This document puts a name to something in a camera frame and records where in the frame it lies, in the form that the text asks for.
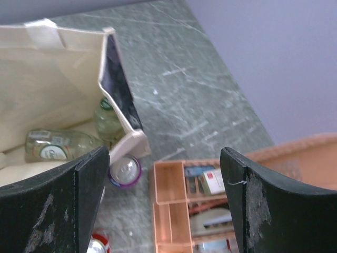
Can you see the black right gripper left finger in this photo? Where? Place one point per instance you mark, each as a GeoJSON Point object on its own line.
{"type": "Point", "coordinates": [54, 211]}

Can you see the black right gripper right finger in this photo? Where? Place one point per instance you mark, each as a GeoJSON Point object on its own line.
{"type": "Point", "coordinates": [274, 213]}

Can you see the clear bottle green cap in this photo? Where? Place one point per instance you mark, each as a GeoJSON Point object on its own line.
{"type": "Point", "coordinates": [59, 145]}

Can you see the cream canvas tote bag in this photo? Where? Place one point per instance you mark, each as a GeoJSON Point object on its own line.
{"type": "Point", "coordinates": [54, 78]}

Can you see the red soda can rear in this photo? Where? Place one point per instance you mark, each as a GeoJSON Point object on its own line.
{"type": "Point", "coordinates": [99, 241]}

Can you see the white red medicine box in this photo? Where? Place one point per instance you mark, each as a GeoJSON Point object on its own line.
{"type": "Point", "coordinates": [212, 182]}

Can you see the purple soda can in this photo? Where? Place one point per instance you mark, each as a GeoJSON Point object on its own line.
{"type": "Point", "coordinates": [125, 172]}

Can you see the orange plastic desk organizer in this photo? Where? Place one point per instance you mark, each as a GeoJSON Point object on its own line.
{"type": "Point", "coordinates": [185, 219]}

